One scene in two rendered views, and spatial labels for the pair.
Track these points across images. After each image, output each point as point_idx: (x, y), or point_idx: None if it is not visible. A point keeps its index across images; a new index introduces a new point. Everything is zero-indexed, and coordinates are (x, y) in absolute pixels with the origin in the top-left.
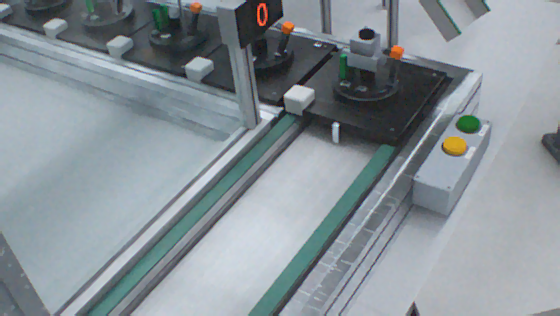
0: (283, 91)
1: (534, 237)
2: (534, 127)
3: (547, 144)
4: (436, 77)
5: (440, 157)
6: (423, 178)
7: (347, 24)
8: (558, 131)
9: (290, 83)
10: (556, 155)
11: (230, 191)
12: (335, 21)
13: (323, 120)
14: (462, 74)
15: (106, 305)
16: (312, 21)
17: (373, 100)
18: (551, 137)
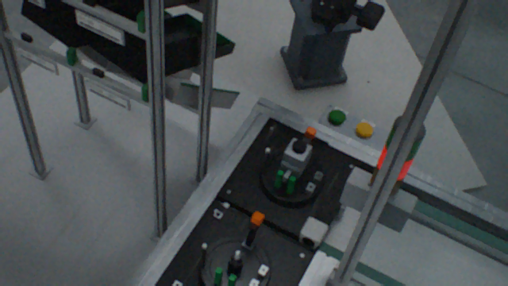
0: (298, 247)
1: (396, 116)
2: (279, 90)
3: (305, 86)
4: (275, 127)
5: (375, 141)
6: None
7: (78, 213)
8: (311, 73)
9: (284, 241)
10: (318, 84)
11: None
12: (67, 225)
13: (334, 217)
14: (264, 110)
15: None
16: (59, 251)
17: (324, 171)
18: (302, 81)
